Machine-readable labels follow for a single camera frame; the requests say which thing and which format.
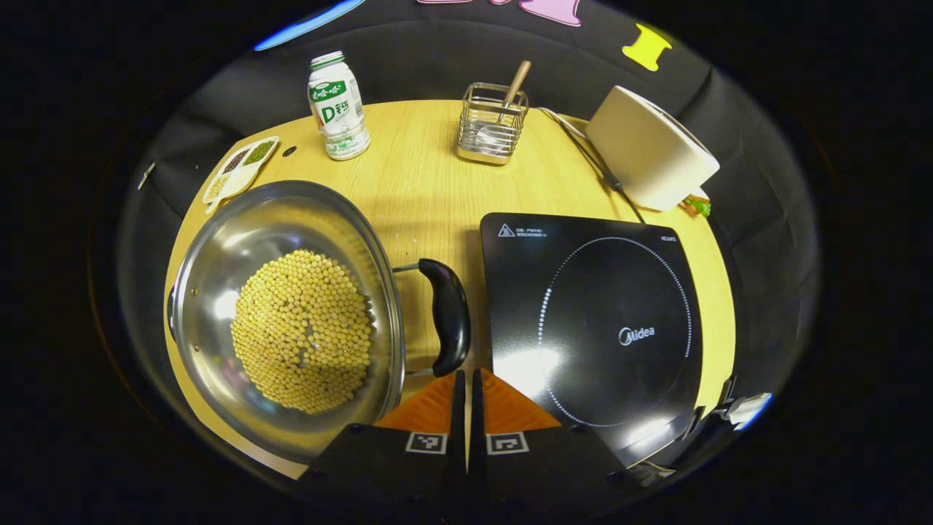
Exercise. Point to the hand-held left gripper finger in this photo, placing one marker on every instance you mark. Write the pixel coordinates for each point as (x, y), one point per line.
(477, 437)
(459, 437)

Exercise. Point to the silver clip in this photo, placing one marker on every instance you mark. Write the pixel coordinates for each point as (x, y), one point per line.
(146, 175)

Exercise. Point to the pile of yellow soybeans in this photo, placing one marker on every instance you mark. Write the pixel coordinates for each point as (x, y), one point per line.
(302, 332)

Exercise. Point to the lettuce sandwich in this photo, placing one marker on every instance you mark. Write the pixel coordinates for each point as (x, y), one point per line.
(698, 206)

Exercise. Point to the white divided bean dish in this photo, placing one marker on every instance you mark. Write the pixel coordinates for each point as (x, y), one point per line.
(237, 175)

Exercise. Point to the black induction cooktop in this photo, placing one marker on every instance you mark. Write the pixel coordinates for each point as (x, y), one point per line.
(605, 292)

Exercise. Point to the white green drink bottle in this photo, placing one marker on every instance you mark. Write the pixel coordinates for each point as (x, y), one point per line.
(337, 109)

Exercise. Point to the white toaster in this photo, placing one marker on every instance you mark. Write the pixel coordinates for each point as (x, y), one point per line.
(649, 153)

